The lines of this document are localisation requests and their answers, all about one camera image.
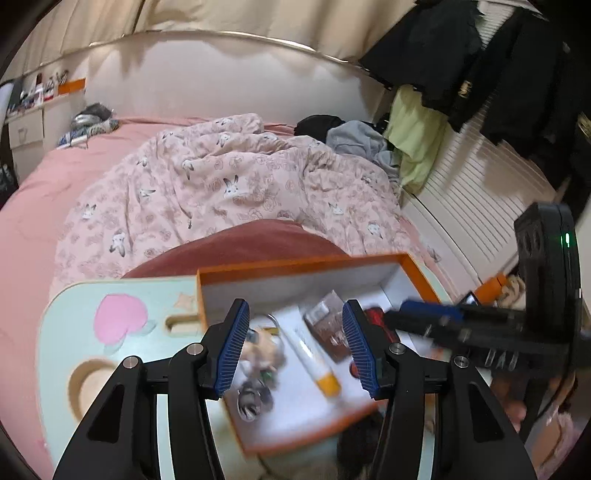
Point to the yellow-green cloth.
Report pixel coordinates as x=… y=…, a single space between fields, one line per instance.
x=411 y=134

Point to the black garment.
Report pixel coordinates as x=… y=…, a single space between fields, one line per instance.
x=318 y=124

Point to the pink floral duvet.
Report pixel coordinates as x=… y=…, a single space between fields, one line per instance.
x=207 y=184

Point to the dark cloth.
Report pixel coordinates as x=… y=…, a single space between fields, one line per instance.
x=358 y=438

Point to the pink bed sheet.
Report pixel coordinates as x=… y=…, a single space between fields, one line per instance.
x=46 y=184

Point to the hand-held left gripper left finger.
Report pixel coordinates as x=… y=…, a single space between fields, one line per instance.
x=233 y=350

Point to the white tube with orange cap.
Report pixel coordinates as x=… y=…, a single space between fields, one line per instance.
x=309 y=360

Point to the grey garment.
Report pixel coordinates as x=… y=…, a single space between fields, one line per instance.
x=355 y=138

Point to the small red box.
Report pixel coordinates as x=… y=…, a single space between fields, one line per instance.
x=375 y=318

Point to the white padded headboard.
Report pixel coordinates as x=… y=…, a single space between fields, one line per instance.
x=231 y=78

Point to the mint green bed tray table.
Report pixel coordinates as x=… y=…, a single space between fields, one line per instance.
x=74 y=314

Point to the orange flat box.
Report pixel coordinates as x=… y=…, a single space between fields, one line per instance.
x=71 y=86

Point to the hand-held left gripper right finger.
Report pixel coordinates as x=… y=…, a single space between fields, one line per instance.
x=360 y=355

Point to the blue and white clothes pile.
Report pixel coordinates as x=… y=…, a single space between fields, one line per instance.
x=92 y=122

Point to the black hanging clothes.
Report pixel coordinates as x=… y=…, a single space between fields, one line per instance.
x=485 y=69

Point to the beige curtain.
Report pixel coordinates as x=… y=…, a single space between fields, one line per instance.
x=231 y=14

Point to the orange cardboard box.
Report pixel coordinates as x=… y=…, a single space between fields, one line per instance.
x=300 y=290

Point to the white nightstand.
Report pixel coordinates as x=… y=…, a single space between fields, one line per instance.
x=27 y=131

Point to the orange cylinder object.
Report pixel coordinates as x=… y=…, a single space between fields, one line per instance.
x=491 y=287

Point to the brown packet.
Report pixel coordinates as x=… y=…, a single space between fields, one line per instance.
x=330 y=332

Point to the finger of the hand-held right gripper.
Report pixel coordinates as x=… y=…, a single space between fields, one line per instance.
x=443 y=334
x=429 y=310

